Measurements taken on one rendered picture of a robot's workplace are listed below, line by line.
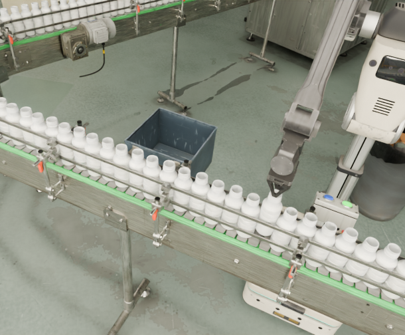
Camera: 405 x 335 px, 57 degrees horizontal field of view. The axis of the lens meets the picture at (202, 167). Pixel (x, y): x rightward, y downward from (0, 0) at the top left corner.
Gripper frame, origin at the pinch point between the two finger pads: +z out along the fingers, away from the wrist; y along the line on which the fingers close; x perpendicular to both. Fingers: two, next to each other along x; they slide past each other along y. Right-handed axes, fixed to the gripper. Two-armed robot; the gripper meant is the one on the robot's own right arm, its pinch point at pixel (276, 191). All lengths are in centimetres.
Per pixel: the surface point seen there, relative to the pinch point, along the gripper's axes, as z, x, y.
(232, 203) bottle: 9.1, -11.4, 2.4
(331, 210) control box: 11.0, 17.7, -12.5
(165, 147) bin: 48, -64, -55
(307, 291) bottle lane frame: 31.0, 19.3, 5.8
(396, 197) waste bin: 95, 70, -139
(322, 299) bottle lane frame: 31.7, 24.5, 5.8
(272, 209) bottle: 5.3, 0.7, 2.4
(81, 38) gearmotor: 24, -143, -95
